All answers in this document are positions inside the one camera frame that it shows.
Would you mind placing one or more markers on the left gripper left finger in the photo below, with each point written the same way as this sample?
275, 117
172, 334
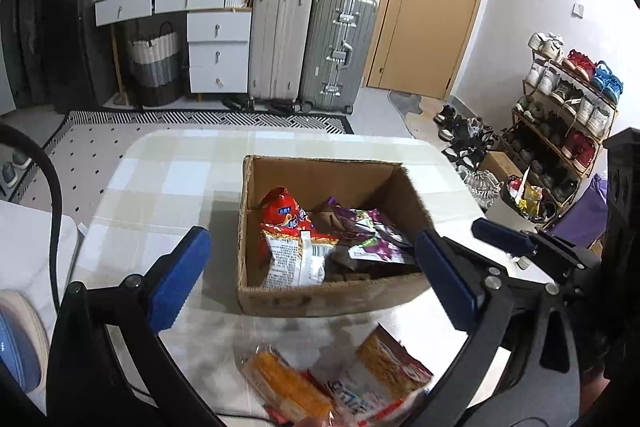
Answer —
107, 363

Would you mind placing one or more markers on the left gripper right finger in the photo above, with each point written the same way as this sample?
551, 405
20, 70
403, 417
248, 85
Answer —
518, 365

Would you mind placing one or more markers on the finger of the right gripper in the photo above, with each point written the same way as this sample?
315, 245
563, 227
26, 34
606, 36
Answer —
559, 259
516, 244

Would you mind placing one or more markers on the purple grape gummy packet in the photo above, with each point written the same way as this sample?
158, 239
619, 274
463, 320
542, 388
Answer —
393, 247

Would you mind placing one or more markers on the purple green Wangzai candy packet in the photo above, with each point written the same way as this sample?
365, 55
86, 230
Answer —
351, 226

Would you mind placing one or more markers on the red snack packet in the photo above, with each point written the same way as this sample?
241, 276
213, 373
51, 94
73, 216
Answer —
280, 211

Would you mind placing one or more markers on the wooden shoe rack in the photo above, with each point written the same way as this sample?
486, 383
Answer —
559, 123

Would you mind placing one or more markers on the orange white snack packet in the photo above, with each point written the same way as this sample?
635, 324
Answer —
378, 380

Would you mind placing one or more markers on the irregular door mat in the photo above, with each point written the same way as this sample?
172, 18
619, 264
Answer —
418, 112

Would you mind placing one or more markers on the brown cardboard box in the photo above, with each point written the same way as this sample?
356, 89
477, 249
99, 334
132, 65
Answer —
349, 286

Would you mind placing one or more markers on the orange cracker packet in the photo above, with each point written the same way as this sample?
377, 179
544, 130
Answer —
285, 390

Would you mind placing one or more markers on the white noodle snack packet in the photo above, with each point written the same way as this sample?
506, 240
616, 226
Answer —
298, 258

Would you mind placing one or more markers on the silver aluminium suitcase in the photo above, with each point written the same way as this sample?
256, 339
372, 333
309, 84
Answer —
338, 42

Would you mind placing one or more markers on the woven laundry basket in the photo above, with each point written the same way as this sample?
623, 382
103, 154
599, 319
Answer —
156, 62

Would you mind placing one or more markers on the beige hard suitcase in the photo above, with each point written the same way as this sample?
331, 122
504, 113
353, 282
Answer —
277, 48

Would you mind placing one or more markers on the white drawer desk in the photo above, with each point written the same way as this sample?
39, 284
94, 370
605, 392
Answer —
217, 35

